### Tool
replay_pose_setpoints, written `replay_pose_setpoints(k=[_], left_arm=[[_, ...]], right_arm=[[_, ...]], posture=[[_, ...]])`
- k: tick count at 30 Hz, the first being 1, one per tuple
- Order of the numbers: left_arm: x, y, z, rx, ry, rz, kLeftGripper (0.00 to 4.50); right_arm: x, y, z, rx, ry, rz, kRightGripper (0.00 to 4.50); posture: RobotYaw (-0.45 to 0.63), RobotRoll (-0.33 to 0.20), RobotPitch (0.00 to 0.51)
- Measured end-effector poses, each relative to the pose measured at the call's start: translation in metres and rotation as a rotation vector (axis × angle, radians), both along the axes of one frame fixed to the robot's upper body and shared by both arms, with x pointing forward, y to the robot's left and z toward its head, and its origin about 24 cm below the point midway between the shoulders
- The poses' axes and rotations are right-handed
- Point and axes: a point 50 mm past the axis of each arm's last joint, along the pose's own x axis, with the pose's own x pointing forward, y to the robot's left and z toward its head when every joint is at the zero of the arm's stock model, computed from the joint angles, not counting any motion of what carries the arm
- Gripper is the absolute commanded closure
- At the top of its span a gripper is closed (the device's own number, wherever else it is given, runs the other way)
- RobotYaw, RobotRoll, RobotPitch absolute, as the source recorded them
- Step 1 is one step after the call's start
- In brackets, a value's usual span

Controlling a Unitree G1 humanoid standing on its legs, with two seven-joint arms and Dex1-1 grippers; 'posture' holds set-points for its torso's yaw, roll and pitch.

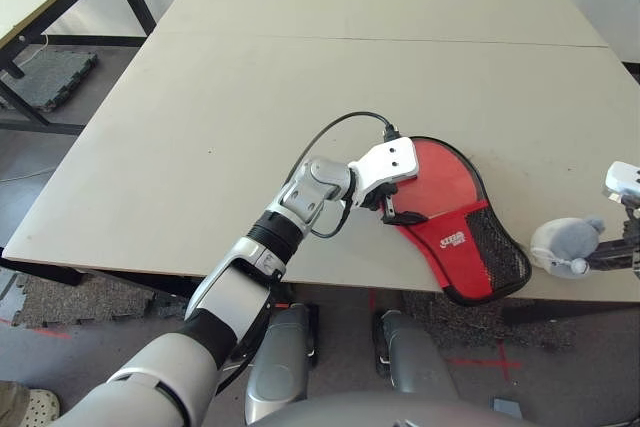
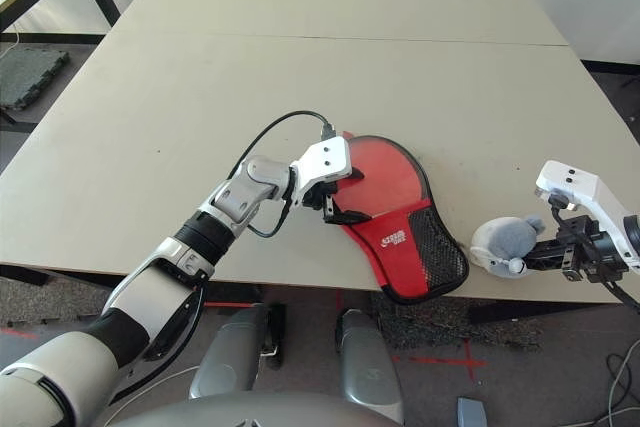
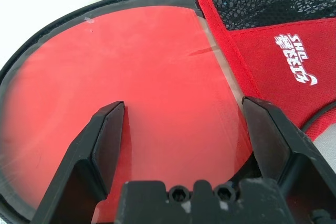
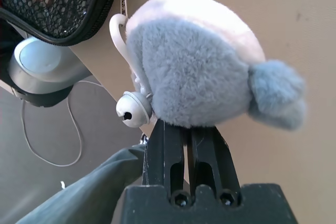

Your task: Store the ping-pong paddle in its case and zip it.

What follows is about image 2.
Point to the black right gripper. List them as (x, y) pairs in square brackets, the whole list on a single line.
[(585, 247)]

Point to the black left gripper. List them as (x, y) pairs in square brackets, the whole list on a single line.
[(320, 197)]

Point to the red ping-pong paddle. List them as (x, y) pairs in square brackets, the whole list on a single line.
[(385, 177)]

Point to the white grey plush toy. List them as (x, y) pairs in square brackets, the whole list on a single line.
[(505, 237)]

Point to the red black paddle case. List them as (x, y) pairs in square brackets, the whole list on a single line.
[(395, 267)]

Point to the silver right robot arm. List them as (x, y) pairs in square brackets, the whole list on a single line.
[(632, 234)]

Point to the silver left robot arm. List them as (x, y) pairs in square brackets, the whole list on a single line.
[(150, 287)]

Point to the speckled grey floor mat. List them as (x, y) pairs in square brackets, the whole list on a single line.
[(450, 327), (40, 304)]

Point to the grey robot right leg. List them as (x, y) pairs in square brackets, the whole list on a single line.
[(370, 367)]

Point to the grey robot leg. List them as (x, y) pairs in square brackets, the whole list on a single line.
[(370, 367), (235, 352)]

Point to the blue grey block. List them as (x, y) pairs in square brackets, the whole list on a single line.
[(471, 412)]

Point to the grey robot left leg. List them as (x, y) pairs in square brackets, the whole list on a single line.
[(235, 352)]

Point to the grey robot torso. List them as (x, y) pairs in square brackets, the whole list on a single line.
[(250, 412)]

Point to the black table foot bar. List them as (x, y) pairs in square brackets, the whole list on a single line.
[(50, 277)]

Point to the dark foam mat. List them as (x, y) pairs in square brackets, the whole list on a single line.
[(30, 77)]

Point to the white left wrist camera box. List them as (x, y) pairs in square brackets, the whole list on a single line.
[(325, 159)]

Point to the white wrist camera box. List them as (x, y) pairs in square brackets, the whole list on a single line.
[(575, 184), (325, 159)]

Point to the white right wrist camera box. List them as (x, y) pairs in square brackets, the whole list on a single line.
[(575, 184)]

